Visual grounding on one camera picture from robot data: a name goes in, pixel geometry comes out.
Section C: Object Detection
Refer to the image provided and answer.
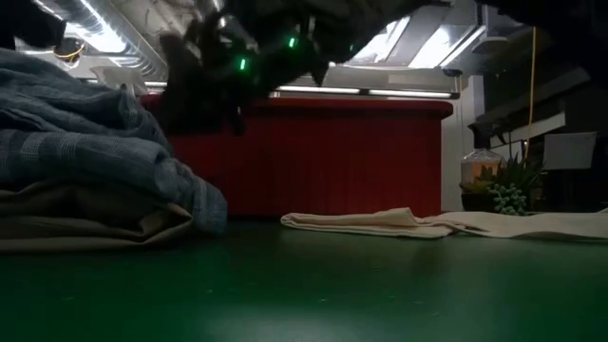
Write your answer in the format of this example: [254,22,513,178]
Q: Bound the ceiling cable reel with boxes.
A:
[52,37,86,66]

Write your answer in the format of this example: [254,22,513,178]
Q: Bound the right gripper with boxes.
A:
[159,18,277,137]

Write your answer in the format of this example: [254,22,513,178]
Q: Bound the small potted succulent plant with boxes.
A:
[459,142,547,216]

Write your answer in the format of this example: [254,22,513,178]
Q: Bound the blue striped shirt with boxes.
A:
[0,47,229,238]

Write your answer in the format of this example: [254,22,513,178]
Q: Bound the silver ventilation duct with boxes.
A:
[37,0,167,82]

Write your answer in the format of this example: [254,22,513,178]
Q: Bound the red plastic laundry bin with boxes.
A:
[140,93,454,219]

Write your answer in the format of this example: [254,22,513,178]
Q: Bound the cream canvas tote bag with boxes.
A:
[279,207,608,243]

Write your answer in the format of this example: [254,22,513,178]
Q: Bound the khaki trousers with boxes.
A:
[0,182,195,252]

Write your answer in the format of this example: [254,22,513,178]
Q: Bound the bright ceiling light panel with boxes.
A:
[332,18,409,67]

